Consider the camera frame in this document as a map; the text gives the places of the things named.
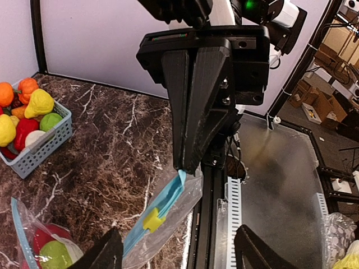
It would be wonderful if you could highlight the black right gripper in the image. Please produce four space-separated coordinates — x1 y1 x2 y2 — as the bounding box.
136 26 270 174

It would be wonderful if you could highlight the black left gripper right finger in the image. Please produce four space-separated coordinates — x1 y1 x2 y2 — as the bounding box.
234 225 293 269

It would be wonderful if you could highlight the black front table rail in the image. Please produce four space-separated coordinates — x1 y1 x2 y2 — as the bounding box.
187 165 227 268

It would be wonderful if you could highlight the light blue plastic basket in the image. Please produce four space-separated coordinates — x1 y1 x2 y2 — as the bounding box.
1 85 72 179

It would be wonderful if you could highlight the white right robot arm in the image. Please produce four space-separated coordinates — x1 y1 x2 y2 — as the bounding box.
136 1 307 174

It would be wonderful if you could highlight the green pear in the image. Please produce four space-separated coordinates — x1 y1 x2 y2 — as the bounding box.
39 240 73 269

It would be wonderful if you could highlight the red pepper in basket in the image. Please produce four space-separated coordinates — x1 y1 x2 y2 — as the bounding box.
13 118 39 152

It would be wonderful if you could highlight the red tomato with stem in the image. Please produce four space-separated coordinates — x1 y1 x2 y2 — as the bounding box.
33 224 72 254

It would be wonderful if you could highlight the green lime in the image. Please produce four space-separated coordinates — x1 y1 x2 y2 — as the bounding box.
39 113 62 132

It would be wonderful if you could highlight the orange fruit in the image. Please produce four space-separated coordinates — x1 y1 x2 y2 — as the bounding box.
0 82 15 108

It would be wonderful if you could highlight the orange pumpkin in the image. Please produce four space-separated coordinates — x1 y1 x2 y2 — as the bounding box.
18 77 39 105

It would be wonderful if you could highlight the yellow apple front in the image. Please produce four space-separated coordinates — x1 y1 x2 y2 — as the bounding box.
0 114 16 147

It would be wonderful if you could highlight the white slotted cable duct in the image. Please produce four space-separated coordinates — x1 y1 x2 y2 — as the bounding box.
214 177 242 268

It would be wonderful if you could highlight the clear zip bag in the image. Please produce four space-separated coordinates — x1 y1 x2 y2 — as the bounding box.
11 197 84 268
122 167 203 268

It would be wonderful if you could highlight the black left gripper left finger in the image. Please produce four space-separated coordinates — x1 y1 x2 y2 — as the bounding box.
69 228 123 269

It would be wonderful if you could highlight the white garlic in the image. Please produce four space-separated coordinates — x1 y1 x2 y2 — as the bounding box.
25 130 45 147

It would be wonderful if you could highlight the black right frame post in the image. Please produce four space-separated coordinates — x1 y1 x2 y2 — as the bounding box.
30 0 48 73

